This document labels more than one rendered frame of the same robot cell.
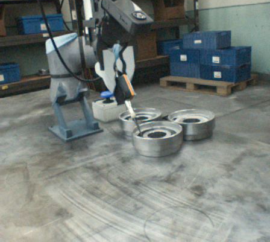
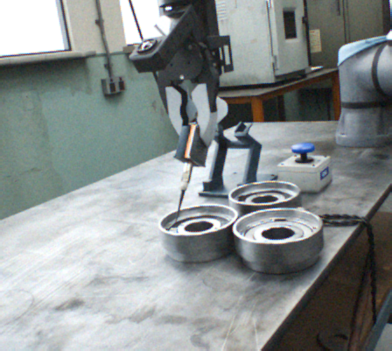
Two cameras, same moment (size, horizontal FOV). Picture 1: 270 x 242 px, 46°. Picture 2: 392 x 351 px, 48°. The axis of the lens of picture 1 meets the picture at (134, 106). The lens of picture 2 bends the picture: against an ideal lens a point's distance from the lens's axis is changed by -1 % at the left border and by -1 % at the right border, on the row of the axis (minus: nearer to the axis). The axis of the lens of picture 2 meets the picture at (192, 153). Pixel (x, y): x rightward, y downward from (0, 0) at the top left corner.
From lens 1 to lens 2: 0.70 m
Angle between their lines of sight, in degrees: 67
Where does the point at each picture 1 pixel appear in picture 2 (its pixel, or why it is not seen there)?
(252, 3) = not seen: outside the picture
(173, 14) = not seen: outside the picture
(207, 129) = (255, 256)
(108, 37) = (168, 70)
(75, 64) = (367, 89)
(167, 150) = (173, 252)
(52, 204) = (51, 239)
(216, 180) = (99, 313)
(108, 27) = not seen: hidden behind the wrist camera
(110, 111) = (289, 175)
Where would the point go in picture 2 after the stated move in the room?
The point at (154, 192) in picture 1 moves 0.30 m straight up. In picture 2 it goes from (68, 278) to (16, 31)
